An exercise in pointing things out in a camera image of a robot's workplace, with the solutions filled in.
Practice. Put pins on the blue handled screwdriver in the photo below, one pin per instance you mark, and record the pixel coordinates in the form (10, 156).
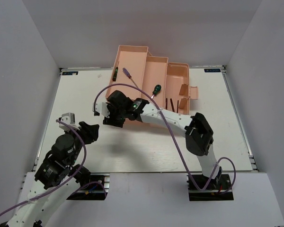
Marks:
(128, 74)

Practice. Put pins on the pink plastic toolbox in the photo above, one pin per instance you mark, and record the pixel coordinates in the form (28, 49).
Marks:
(149, 71)

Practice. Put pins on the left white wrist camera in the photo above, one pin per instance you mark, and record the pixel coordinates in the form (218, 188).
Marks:
(69, 119)

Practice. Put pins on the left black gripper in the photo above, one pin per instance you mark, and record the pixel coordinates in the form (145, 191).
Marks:
(90, 131)

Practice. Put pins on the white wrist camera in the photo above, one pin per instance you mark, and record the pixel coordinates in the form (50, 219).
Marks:
(101, 108)
(69, 119)

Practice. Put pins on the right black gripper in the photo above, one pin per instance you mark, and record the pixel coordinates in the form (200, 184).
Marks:
(111, 121)

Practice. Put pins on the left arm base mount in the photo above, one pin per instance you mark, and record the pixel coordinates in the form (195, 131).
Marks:
(95, 188)

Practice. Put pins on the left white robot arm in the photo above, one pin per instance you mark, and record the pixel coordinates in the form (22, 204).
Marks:
(58, 177)

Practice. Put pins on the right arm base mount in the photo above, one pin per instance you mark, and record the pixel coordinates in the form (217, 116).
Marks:
(214, 191)

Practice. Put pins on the black green precision screwdriver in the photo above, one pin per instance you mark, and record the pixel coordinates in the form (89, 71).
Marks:
(115, 73)

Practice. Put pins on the green stubby screwdriver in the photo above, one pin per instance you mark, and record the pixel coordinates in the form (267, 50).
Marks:
(156, 90)

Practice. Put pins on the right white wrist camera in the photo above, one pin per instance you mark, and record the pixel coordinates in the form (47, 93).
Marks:
(101, 108)

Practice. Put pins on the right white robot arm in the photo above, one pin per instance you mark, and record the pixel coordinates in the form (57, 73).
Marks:
(195, 129)

